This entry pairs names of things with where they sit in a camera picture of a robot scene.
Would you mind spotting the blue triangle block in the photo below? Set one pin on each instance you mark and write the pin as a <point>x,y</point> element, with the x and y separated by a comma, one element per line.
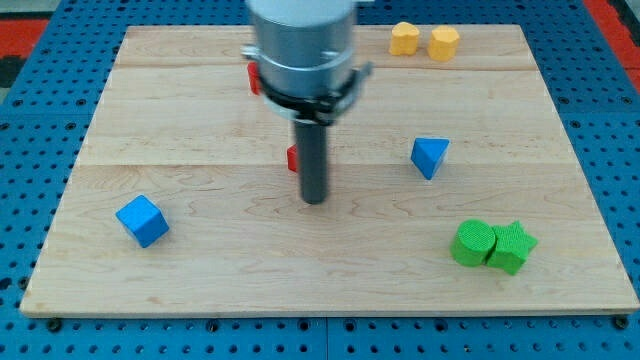
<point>428,154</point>

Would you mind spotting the red block behind arm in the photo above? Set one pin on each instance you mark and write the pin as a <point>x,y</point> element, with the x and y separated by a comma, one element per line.
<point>254,77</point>

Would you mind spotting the grey cylindrical robot arm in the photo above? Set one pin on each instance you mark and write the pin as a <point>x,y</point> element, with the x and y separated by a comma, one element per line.
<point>304,50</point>

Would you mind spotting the red star block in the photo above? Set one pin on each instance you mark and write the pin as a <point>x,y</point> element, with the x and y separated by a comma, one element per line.
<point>291,154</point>

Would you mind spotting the green star block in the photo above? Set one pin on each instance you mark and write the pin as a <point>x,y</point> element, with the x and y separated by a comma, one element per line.
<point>512,248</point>

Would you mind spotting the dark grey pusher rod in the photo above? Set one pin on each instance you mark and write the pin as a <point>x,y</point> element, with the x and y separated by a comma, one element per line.
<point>311,144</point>

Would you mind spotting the wooden board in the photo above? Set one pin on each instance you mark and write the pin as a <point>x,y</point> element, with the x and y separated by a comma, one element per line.
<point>178,124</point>

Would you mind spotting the yellow heart block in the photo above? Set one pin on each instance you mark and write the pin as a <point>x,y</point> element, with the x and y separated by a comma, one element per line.
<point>404,39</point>

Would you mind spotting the green cylinder block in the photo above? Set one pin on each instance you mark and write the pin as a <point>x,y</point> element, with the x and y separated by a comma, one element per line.
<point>473,241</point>

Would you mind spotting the blue cube block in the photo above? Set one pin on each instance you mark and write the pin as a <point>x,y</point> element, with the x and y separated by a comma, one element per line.
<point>143,221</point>

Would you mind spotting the yellow hexagon block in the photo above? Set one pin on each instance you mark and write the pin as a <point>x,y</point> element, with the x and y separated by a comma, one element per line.
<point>443,43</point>

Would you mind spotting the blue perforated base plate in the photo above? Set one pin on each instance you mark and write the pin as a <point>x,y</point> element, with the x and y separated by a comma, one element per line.
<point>49,107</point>

